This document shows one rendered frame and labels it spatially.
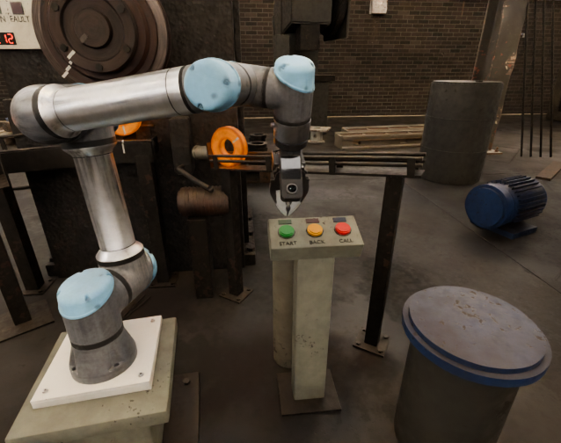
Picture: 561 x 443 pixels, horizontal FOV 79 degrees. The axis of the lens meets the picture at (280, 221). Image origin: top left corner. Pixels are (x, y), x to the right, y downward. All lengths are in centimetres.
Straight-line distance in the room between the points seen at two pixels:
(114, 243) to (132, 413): 39
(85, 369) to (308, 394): 66
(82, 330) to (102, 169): 36
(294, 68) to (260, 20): 701
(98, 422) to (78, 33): 121
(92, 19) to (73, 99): 81
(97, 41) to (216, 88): 98
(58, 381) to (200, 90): 76
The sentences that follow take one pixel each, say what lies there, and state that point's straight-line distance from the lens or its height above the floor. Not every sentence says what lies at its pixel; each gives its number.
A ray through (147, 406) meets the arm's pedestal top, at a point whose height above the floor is 30.
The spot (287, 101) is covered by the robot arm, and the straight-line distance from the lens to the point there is 67.
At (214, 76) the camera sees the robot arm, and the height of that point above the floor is 98.
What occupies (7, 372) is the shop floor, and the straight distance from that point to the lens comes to 165.
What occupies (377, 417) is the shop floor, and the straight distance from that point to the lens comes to 126.
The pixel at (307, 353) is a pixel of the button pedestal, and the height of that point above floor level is 21.
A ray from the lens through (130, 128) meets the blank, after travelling 161.
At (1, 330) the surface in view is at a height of 1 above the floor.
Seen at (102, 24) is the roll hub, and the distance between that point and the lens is 149.
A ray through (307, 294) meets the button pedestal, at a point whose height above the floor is 43.
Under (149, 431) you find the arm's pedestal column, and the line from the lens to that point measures 105.
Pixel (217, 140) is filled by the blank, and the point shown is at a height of 73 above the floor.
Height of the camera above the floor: 99
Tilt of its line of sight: 24 degrees down
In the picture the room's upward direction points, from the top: straight up
